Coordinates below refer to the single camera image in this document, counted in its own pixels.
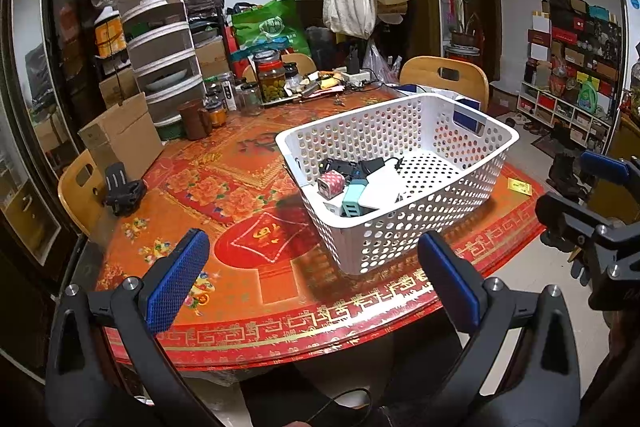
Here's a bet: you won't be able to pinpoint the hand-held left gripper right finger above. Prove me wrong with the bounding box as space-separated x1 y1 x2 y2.
379 231 585 427

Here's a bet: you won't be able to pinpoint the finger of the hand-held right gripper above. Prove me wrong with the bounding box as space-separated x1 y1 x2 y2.
535 191 613 253
580 150 632 185

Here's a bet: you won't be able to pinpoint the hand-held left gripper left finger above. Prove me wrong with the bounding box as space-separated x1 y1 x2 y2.
44 228 223 427

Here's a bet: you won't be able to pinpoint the teal charger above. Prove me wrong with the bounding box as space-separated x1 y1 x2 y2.
341 180 371 218

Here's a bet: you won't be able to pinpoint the black charger with cable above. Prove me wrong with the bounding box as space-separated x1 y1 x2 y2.
360 157 403 175

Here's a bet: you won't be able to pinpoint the pink cube charger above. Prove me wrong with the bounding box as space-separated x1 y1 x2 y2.
318 172 346 200

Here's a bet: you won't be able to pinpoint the black plug adapter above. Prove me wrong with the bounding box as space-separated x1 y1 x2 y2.
320 157 362 180

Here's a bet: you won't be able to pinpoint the white perforated plastic basket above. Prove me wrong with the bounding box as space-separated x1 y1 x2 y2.
275 93 521 275

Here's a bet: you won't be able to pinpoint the person's right forearm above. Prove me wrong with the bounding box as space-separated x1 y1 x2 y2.
582 312 640 427

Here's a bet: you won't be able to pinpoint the black boots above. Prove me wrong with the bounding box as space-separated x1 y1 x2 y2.
545 152 591 203

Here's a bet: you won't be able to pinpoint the white shoe shelf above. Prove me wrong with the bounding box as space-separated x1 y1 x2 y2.
517 80 613 148

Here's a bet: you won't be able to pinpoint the green detergent bottle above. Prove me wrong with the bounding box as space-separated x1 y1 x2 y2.
579 77 601 110

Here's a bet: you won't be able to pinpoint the red printed tablecloth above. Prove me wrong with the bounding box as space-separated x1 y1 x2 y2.
95 84 548 370

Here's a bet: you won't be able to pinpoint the light wooden chair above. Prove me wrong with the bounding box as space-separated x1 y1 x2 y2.
57 150 108 238

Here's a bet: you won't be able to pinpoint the open cardboard box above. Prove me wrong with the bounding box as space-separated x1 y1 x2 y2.
77 92 165 180

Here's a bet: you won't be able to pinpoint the brown mug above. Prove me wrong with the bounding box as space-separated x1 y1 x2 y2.
177 100 213 140

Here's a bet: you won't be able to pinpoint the small orange jar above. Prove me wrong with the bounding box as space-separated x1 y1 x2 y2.
205 100 226 128

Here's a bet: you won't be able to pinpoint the blue and white paper bag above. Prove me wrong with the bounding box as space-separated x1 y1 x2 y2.
400 83 488 135

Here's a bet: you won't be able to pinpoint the empty glass jar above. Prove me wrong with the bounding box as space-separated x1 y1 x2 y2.
239 82 263 115

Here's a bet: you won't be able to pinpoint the potted plant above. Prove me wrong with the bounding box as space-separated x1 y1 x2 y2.
447 0 481 48

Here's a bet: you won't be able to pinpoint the glass jar of green olives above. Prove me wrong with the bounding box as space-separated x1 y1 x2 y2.
254 50 287 103

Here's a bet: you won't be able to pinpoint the plastic drawer tower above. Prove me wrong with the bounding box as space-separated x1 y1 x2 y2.
117 0 203 140

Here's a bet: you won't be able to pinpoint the brown cardboard box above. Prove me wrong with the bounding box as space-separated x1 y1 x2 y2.
195 40 231 78

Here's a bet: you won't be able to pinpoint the dark wooden cabinet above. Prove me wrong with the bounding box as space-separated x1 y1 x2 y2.
0 0 106 288

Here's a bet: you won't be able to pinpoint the clear plastic bag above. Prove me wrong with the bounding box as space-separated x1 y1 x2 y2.
362 42 401 83

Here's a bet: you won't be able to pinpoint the yellow box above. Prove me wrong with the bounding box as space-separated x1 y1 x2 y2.
94 17 126 58

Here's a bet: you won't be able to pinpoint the green shopping bag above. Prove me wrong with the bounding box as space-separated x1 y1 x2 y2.
231 0 312 58

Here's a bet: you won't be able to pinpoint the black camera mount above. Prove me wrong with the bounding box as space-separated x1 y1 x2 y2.
102 162 147 217

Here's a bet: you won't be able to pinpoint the black cable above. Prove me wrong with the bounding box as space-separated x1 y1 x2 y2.
305 387 373 427

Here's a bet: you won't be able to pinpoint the wooden chair with handle hole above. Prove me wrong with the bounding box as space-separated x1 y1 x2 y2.
399 56 490 113

